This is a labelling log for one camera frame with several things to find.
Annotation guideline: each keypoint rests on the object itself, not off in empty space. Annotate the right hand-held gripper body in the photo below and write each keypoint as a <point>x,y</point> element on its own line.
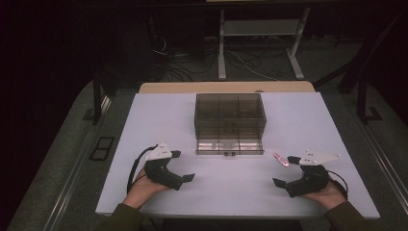
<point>309,179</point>

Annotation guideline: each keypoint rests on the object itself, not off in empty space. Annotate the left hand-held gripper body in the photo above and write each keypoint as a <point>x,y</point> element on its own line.
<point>160,173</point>

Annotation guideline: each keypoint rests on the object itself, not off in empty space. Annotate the small pink packet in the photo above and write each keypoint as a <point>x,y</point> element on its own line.
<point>281,159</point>

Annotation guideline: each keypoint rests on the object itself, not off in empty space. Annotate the transparent brown drawer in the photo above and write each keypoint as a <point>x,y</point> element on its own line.
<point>229,147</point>

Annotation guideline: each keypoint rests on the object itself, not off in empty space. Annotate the transparent brown drawer box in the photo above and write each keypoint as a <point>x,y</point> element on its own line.
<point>230,115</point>

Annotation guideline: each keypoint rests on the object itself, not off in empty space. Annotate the person's left hand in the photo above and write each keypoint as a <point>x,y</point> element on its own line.
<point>141,190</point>

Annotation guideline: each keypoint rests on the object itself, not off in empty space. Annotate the person's right hand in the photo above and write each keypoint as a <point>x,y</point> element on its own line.
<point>328,196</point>

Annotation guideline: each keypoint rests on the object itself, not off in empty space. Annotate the black metal stand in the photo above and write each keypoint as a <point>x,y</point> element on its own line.
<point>362,99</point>
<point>96,99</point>

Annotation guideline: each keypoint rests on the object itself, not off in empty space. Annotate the white metal stand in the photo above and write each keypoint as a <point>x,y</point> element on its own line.
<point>261,28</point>

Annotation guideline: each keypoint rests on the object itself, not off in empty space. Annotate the aluminium floor rail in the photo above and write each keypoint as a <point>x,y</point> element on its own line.
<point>69,189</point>
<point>386,166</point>

